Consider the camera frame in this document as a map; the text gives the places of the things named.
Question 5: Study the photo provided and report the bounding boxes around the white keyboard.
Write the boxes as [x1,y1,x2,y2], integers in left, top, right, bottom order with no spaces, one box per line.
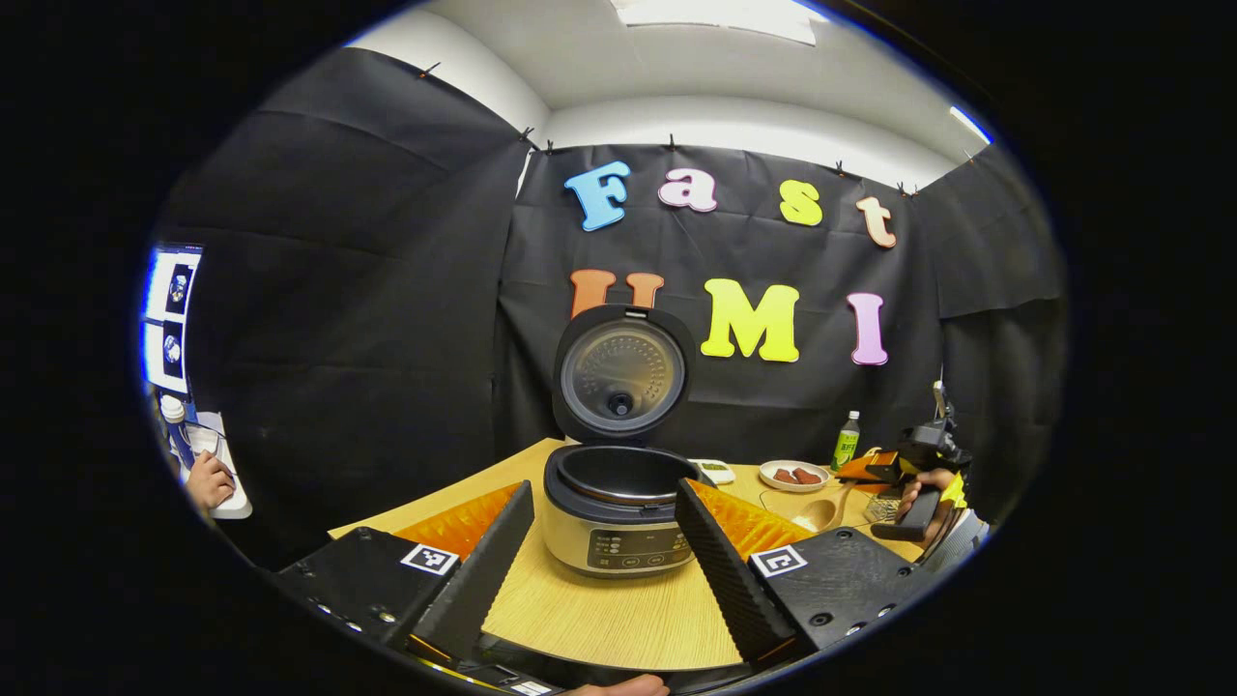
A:
[188,413,254,521]

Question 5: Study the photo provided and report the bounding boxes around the green drink bottle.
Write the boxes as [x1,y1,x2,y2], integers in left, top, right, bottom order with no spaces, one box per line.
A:
[831,410,862,473]

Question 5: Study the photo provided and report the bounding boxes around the black backdrop cloth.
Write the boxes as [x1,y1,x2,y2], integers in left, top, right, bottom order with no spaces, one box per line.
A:
[155,46,1069,571]

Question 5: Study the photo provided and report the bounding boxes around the large ceiling light panel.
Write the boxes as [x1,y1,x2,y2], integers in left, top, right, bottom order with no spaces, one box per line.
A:
[609,0,818,46]

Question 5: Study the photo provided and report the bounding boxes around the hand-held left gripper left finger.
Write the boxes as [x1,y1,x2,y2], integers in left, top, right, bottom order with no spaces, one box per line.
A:
[273,479,535,668]

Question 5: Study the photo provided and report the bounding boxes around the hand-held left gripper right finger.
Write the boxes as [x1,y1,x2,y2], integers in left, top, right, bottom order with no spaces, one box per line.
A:
[674,477,938,666]

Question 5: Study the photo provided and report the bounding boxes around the wooden spoon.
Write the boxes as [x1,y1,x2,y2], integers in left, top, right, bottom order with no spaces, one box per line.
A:
[791,474,876,534]

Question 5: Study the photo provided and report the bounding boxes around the blue bottle white cap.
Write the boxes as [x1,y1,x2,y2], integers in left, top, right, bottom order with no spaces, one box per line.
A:
[159,394,197,470]

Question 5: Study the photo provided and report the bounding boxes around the computer monitor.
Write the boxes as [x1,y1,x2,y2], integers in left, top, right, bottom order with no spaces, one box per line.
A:
[142,242,205,397]

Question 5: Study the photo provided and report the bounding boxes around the dark lid silver rice cooker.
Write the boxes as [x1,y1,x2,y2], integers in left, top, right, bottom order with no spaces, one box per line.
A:
[541,304,713,580]

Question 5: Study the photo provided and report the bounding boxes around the white round plate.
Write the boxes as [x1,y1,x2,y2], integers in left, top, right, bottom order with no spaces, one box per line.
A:
[759,459,830,493]

